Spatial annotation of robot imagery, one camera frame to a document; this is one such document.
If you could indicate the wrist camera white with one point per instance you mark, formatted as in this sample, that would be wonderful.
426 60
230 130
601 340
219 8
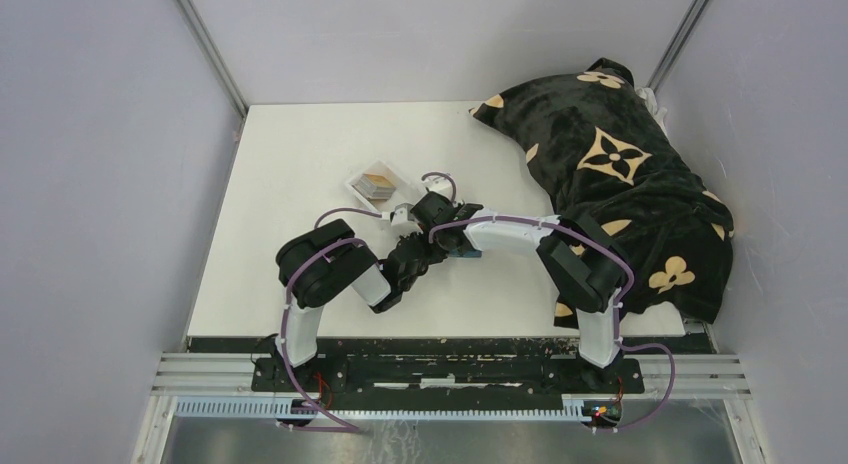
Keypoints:
401 221
438 184

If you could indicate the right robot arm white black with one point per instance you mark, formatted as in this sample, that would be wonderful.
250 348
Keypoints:
585 264

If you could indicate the black blanket with beige flowers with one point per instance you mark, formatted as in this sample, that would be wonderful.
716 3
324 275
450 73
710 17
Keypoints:
594 147

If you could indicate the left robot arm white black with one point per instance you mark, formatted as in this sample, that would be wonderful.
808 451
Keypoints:
317 266

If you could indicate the white crumpled cloth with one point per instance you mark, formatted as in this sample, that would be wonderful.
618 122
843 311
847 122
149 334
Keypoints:
657 111

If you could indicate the clear plastic tray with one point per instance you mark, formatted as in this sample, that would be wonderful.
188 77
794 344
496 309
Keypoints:
406 190

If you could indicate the white slotted cable duct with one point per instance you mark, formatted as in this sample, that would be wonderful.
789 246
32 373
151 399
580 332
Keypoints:
291 409

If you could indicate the blue leather card holder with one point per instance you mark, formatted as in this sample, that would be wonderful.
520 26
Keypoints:
465 254

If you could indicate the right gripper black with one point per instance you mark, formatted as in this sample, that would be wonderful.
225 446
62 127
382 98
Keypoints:
456 207

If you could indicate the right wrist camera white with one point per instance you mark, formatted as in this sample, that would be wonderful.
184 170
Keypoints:
438 184

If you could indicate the stack of cards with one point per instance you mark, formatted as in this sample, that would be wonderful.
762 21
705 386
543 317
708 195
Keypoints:
374 187

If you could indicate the aluminium rail frame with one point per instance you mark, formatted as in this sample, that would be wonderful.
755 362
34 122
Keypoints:
686 379

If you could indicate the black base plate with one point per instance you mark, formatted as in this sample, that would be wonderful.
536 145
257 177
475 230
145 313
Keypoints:
459 374

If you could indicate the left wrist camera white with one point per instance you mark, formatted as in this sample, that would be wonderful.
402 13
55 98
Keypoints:
401 221

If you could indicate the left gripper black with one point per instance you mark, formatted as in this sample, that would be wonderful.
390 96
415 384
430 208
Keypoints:
438 256

